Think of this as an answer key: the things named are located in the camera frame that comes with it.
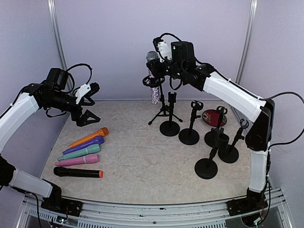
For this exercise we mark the aluminium frame post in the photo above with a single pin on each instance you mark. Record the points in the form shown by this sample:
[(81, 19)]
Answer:
[(248, 37), (56, 32)]

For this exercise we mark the red patterned plate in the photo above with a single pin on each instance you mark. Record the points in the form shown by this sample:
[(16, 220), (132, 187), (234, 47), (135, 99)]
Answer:
[(211, 117)]

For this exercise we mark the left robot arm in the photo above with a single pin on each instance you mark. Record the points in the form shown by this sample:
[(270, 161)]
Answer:
[(48, 94)]

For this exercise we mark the black tripod microphone stand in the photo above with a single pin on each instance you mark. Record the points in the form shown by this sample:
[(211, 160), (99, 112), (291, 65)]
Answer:
[(150, 81)]

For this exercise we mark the mint green toy microphone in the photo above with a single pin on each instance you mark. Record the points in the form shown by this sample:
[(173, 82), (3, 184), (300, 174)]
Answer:
[(82, 152)]

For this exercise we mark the short black microphone stand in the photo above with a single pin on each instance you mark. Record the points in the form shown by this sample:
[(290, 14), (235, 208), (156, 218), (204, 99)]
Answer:
[(210, 136)]

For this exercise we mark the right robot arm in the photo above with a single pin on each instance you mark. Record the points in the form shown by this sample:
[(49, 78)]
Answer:
[(178, 61)]

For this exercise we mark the black wireless microphone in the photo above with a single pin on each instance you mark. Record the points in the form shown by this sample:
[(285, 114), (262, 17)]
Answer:
[(68, 172)]

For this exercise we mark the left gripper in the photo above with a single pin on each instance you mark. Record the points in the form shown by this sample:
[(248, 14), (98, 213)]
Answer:
[(75, 117)]

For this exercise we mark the silver glitter microphone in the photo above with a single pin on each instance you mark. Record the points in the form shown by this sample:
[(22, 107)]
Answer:
[(155, 93)]

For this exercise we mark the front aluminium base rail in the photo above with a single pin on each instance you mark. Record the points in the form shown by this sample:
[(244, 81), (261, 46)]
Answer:
[(213, 214)]

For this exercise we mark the pink toy microphone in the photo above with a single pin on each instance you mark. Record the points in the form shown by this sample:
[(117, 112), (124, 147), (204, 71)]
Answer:
[(88, 159)]

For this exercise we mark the left aluminium frame post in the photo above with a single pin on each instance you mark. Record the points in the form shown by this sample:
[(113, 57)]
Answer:
[(56, 32)]

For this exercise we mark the purple toy microphone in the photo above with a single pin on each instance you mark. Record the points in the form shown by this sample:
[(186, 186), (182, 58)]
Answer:
[(97, 140)]

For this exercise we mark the orange toy microphone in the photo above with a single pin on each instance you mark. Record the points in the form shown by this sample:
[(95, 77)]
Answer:
[(101, 132)]

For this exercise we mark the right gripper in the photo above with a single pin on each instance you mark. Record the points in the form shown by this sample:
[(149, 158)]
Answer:
[(156, 71)]

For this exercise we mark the right aluminium frame post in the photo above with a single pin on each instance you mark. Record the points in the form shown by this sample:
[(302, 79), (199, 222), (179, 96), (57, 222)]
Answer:
[(248, 37)]

